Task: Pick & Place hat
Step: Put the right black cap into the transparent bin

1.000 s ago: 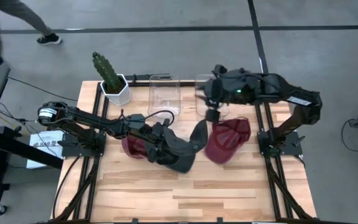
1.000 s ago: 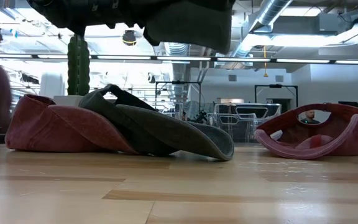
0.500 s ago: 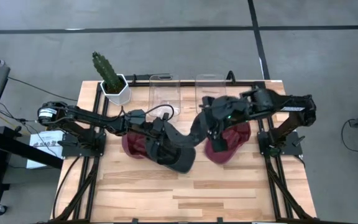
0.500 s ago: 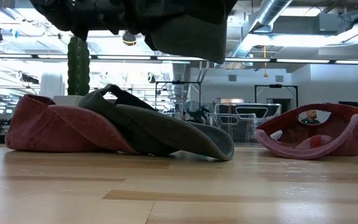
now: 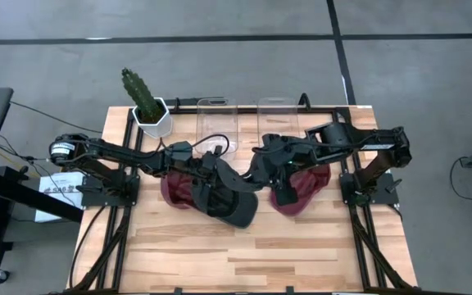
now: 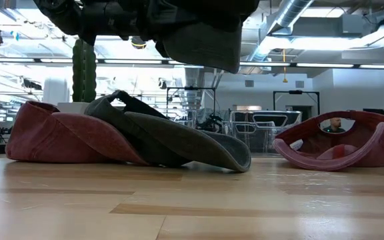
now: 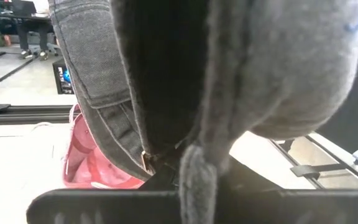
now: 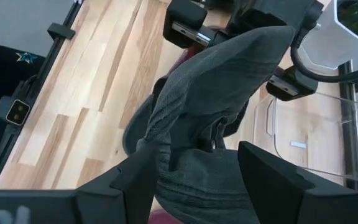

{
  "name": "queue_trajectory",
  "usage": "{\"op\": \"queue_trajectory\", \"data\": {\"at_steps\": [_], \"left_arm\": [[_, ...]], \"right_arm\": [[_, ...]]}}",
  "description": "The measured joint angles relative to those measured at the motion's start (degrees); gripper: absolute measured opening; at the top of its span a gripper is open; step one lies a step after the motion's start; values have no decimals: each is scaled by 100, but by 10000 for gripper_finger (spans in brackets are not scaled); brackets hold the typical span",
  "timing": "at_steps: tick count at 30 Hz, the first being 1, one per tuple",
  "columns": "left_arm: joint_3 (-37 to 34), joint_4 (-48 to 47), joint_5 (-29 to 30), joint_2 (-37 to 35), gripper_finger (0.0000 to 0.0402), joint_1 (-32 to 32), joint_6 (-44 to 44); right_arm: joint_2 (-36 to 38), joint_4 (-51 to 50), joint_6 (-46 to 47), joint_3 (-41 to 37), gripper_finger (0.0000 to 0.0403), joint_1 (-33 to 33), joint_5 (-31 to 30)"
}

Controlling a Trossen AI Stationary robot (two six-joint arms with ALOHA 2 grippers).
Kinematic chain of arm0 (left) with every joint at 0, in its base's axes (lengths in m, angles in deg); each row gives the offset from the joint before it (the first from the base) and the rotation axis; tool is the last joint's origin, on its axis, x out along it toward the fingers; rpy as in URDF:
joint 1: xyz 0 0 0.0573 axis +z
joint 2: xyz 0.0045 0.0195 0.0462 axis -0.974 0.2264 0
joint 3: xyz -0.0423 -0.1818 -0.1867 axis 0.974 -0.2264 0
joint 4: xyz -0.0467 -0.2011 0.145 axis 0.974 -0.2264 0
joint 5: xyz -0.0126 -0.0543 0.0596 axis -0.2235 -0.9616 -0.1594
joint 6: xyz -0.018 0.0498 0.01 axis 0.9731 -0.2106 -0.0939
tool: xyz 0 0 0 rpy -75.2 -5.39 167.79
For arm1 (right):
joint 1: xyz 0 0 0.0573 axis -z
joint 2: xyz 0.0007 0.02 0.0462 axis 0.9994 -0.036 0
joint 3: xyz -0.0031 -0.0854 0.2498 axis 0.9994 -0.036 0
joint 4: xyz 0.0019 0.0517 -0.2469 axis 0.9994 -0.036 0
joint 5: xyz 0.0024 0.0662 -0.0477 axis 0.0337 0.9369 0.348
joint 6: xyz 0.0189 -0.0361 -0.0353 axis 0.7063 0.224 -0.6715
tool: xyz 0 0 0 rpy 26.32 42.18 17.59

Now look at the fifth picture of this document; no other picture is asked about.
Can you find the green cactus plant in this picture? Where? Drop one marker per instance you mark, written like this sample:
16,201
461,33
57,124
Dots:
139,92

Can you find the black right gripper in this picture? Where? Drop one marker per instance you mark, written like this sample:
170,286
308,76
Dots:
279,153

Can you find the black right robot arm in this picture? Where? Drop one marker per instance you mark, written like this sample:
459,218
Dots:
379,137

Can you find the black metal table frame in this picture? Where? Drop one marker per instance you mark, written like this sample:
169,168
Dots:
248,110

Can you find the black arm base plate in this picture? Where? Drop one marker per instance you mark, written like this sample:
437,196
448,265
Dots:
109,201
387,198

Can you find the black edge clamp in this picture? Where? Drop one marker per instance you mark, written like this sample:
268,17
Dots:
178,291
289,290

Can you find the white paper sheet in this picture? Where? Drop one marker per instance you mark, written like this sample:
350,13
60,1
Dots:
62,186

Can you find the black baseball cap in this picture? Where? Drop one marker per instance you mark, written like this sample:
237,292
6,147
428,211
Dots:
240,180
240,211

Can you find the white hexagonal plant pot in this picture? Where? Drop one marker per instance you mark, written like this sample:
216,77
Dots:
158,129

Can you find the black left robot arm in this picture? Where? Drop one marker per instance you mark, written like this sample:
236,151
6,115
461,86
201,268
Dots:
113,151

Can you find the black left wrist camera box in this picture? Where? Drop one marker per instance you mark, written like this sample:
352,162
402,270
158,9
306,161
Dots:
180,151

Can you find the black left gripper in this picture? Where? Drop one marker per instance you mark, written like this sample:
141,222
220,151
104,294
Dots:
209,168

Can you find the clear plastic bin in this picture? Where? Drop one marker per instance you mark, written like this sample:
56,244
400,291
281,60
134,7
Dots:
215,119
279,119

